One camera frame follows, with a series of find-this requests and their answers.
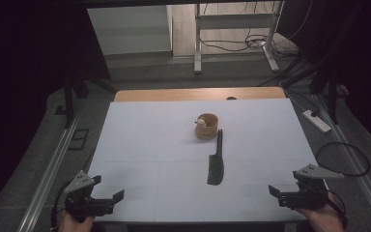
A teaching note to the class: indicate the person's right hand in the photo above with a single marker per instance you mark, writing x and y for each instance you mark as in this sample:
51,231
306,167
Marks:
322,217

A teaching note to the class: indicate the white metal stand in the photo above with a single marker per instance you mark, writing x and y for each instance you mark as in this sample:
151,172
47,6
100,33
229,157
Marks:
198,48

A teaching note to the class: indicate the black tripod stand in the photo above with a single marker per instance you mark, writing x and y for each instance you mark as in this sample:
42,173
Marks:
333,96
69,103

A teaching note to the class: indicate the white power strip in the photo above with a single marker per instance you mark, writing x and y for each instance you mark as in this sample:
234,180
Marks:
317,121

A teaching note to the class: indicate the wooden table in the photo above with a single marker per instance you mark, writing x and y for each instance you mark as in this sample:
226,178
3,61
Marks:
190,94

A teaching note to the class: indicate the round wooden cup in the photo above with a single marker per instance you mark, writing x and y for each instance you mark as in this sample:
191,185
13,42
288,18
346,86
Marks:
207,129

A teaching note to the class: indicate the small dark round object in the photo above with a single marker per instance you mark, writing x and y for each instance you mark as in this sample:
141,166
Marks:
231,98

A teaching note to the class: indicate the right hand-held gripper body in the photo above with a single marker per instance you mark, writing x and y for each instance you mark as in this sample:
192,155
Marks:
306,196

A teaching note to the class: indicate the small beige figure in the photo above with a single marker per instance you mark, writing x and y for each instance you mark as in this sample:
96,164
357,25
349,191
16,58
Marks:
201,122

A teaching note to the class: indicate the white table mat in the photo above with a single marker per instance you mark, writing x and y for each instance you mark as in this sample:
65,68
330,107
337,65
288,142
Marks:
161,145

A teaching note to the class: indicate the person's left hand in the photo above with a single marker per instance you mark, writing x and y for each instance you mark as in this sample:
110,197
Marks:
75,225

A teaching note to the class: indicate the aluminium floor rail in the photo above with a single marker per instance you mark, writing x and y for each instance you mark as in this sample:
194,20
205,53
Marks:
354,161
50,175

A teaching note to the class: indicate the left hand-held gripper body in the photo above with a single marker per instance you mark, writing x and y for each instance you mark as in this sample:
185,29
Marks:
83,203

